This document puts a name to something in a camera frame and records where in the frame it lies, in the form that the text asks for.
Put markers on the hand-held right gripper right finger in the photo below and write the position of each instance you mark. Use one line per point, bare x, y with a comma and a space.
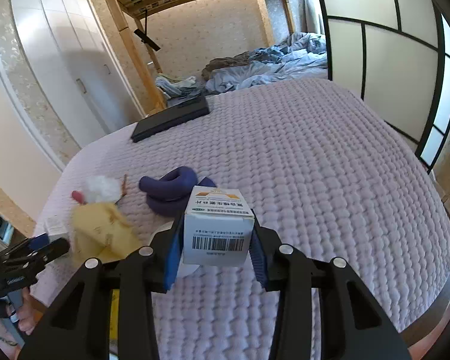
258, 262

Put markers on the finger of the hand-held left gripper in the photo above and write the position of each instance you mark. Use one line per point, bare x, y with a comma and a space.
37, 242
54, 249

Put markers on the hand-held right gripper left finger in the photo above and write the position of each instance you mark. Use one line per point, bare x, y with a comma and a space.
172, 262

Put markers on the yellow cloth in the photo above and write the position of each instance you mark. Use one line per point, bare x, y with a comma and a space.
97, 228

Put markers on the white cardboard box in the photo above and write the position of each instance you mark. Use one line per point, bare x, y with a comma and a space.
217, 232

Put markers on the pink foam roller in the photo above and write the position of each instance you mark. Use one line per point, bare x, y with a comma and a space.
77, 195

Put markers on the person's left hand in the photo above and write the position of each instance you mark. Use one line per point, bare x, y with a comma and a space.
24, 318

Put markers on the purple foam roller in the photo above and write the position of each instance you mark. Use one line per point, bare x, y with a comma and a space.
165, 191

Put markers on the white crumpled tissue wad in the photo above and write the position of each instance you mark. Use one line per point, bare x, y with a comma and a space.
101, 189

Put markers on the lavender quilted blanket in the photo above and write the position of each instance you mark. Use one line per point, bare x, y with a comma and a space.
303, 176

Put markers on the pile of clothes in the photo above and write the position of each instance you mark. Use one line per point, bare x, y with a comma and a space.
176, 86

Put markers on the blue duvet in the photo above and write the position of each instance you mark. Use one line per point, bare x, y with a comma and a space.
270, 71

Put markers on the white wardrobe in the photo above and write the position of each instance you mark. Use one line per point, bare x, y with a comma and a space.
60, 45

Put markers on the brown blanket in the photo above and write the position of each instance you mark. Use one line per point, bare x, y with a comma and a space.
221, 65

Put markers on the black framed sliding screen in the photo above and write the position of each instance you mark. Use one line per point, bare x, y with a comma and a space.
393, 63

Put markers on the grey curtain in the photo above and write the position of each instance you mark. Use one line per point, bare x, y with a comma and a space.
303, 15

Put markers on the wooden bunk bed frame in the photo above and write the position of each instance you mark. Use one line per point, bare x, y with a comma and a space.
131, 45

